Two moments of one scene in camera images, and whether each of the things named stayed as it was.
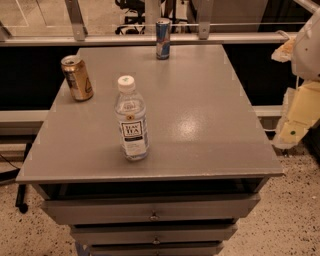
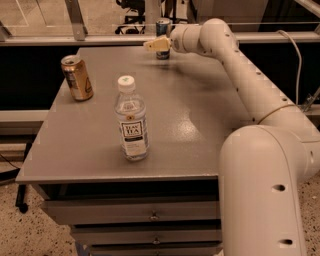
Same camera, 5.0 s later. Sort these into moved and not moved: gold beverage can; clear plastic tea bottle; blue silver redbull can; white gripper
Moved: white gripper
Not moved: gold beverage can; clear plastic tea bottle; blue silver redbull can
